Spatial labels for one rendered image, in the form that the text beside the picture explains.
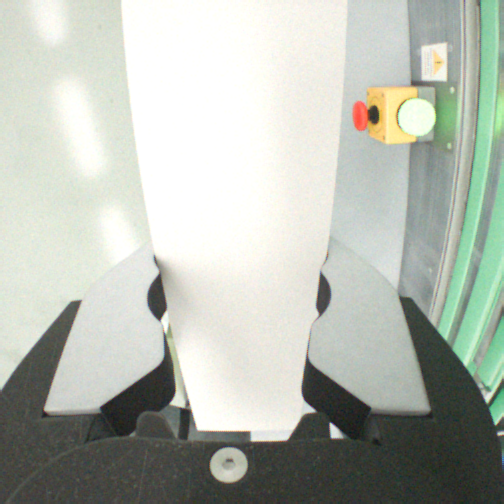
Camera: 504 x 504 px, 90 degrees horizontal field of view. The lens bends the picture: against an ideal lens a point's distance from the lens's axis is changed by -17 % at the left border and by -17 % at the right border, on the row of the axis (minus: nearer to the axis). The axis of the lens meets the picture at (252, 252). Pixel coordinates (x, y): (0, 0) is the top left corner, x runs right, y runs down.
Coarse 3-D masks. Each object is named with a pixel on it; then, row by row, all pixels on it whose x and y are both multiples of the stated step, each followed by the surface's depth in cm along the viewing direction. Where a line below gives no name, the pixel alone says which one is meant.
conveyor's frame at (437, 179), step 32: (416, 0) 30; (448, 0) 24; (416, 32) 32; (448, 32) 26; (416, 64) 35; (448, 64) 28; (416, 160) 41; (448, 160) 33; (416, 192) 43; (448, 192) 34; (416, 224) 45; (448, 224) 36; (416, 256) 46; (448, 256) 38; (416, 288) 47
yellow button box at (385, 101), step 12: (372, 96) 36; (384, 96) 33; (396, 96) 32; (408, 96) 32; (420, 96) 32; (432, 96) 32; (372, 108) 36; (384, 108) 34; (396, 108) 33; (384, 120) 34; (372, 132) 39; (384, 132) 35; (396, 132) 35; (432, 132) 34
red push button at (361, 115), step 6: (360, 102) 35; (354, 108) 36; (360, 108) 35; (366, 108) 35; (354, 114) 37; (360, 114) 35; (366, 114) 35; (372, 114) 36; (354, 120) 37; (360, 120) 36; (366, 120) 35; (372, 120) 37; (360, 126) 36; (366, 126) 36
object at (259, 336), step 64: (128, 0) 6; (192, 0) 7; (256, 0) 7; (320, 0) 7; (128, 64) 7; (192, 64) 7; (256, 64) 7; (320, 64) 7; (192, 128) 8; (256, 128) 8; (320, 128) 8; (192, 192) 9; (256, 192) 9; (320, 192) 9; (192, 256) 11; (256, 256) 11; (320, 256) 11; (192, 320) 12; (256, 320) 12; (192, 384) 14; (256, 384) 14
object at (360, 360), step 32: (352, 256) 10; (320, 288) 10; (352, 288) 9; (384, 288) 9; (320, 320) 8; (352, 320) 8; (384, 320) 7; (320, 352) 7; (352, 352) 7; (384, 352) 7; (320, 384) 6; (352, 384) 6; (384, 384) 6; (416, 384) 6; (352, 416) 6
